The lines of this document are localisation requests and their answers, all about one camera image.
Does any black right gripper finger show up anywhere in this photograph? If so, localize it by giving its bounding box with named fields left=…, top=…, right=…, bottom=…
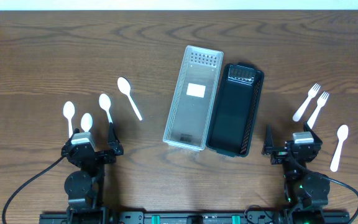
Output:
left=264, top=124, right=273, bottom=149
left=303, top=122, right=316, bottom=137

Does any white plastic spoon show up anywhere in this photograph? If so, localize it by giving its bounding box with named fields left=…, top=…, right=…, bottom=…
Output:
left=99, top=93, right=113, bottom=123
left=63, top=101, right=75, bottom=138
left=81, top=113, right=93, bottom=132
left=117, top=77, right=143, bottom=121
left=330, top=124, right=349, bottom=172

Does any white plastic fork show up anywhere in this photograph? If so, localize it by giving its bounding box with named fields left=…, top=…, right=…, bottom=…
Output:
left=307, top=91, right=329, bottom=129
left=292, top=83, right=321, bottom=122

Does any dark green plastic basket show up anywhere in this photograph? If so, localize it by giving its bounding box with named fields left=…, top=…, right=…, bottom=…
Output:
left=206, top=63, right=264, bottom=157

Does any clear plastic basket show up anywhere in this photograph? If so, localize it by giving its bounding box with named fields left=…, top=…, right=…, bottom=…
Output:
left=163, top=45, right=224, bottom=151

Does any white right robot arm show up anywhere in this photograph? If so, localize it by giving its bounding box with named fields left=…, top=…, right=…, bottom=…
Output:
left=262, top=123, right=330, bottom=223

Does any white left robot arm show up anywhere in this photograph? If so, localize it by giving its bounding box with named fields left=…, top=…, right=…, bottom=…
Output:
left=61, top=122, right=124, bottom=223

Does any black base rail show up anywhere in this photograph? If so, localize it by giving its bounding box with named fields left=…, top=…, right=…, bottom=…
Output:
left=39, top=210, right=350, bottom=224

